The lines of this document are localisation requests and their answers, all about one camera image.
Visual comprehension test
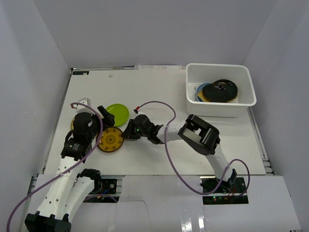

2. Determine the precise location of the green plastic plate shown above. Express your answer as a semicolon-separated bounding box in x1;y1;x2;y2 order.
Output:
106;103;130;127

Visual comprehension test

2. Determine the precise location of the blue plastic plate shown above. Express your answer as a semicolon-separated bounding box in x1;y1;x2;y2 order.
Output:
195;83;211;102

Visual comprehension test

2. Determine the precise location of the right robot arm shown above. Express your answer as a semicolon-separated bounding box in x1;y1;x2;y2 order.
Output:
121;114;237;193

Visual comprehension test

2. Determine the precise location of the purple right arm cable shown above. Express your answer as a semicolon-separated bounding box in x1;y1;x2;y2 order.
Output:
133;101;251;196

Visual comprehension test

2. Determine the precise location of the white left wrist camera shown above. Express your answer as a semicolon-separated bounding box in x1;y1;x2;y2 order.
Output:
75;98;93;114

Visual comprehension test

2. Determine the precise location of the round bamboo woven tray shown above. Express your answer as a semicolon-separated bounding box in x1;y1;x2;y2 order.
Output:
70;118;75;130

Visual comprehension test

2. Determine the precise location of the black glossy plate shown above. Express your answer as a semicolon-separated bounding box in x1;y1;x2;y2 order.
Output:
211;79;238;103

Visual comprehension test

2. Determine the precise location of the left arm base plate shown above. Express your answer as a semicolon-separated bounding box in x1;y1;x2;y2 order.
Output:
91;178;117;194

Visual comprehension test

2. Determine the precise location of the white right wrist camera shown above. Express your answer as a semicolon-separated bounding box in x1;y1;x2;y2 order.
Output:
134;106;145;115

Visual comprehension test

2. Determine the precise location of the white plastic bin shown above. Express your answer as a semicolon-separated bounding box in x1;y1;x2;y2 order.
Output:
186;63;257;117

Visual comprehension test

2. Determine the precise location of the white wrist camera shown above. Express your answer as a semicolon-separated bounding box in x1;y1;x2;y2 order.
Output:
75;98;93;114
134;106;145;115

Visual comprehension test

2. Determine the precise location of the yellow patterned plate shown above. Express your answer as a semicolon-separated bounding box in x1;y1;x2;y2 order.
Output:
226;96;239;103
97;127;124;153

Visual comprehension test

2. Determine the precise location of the square bamboo woven tray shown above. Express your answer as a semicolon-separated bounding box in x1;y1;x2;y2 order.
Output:
198;84;212;102

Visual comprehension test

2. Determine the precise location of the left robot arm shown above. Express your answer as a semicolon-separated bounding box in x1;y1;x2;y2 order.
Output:
25;103;115;232

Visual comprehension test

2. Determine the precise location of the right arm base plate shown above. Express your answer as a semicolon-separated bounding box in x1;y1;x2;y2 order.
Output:
200;177;246;195

